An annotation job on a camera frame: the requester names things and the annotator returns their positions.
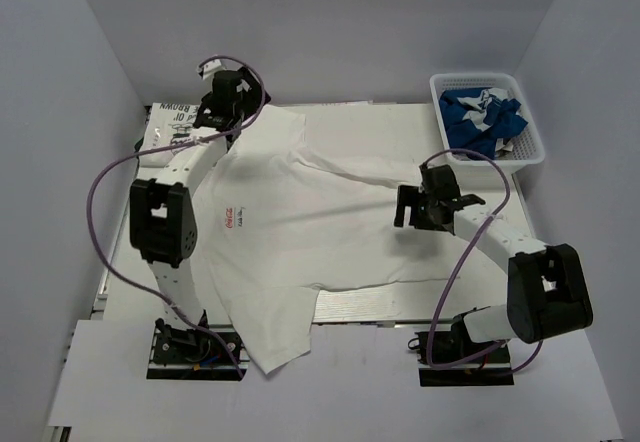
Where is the blue and white t-shirt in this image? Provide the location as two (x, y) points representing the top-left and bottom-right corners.
(438, 87), (528, 160)

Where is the white Coca-Cola t-shirt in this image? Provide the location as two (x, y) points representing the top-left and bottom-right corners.
(192, 104), (516, 377)

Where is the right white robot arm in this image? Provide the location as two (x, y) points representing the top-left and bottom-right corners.
(394, 165), (594, 345)

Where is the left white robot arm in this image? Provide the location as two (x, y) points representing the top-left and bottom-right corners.
(130, 66), (268, 328)

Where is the folded white Charlie Brown shirt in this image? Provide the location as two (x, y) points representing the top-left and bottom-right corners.
(135, 102), (199, 168)

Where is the white plastic basket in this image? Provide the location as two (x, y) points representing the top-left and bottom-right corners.
(430, 72), (545, 173)

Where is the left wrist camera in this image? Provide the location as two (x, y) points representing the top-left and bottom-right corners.
(197, 59), (226, 80)

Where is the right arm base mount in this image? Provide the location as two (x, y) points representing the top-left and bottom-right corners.
(407, 329), (516, 388)

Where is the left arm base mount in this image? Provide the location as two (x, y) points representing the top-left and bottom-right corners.
(146, 319), (249, 382)

